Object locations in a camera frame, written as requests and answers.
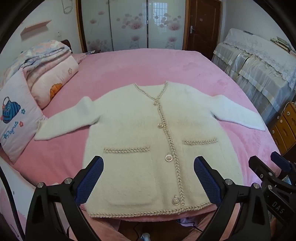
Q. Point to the stack of books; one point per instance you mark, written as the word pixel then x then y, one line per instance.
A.
pixel 281 42

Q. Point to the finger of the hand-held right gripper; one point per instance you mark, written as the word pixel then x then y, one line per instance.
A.
pixel 281 162
pixel 263 170

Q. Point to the small flat box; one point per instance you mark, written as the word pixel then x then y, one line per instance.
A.
pixel 92 52

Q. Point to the pink folded quilt flower print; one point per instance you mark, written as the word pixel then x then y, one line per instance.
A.
pixel 50 78

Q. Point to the furniture under white lace cover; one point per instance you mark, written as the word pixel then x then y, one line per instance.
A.
pixel 254 69

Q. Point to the wardrobe with floral sliding doors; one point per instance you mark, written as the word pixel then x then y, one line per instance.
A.
pixel 129 23

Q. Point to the wooden drawer cabinet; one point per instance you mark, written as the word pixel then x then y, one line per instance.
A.
pixel 284 129

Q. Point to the brown wooden door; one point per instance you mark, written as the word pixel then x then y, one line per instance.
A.
pixel 203 23

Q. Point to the pink pillow with handbag print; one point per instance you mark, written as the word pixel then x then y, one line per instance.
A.
pixel 23 120

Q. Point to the dark wooden headboard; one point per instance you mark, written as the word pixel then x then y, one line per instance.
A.
pixel 68 45

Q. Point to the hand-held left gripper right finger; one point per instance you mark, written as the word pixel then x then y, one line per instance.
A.
pixel 208 180

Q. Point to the floral folded blanket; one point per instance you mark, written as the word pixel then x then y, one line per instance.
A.
pixel 44 49

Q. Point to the cream fuzzy cardigan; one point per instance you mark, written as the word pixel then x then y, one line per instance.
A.
pixel 138 139

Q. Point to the pink wall shelf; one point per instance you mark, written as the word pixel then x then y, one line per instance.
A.
pixel 34 27

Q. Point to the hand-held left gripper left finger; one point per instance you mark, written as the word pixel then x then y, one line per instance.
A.
pixel 92 178

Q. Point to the bed with pink plush cover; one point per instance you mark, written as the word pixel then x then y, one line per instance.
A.
pixel 138 67

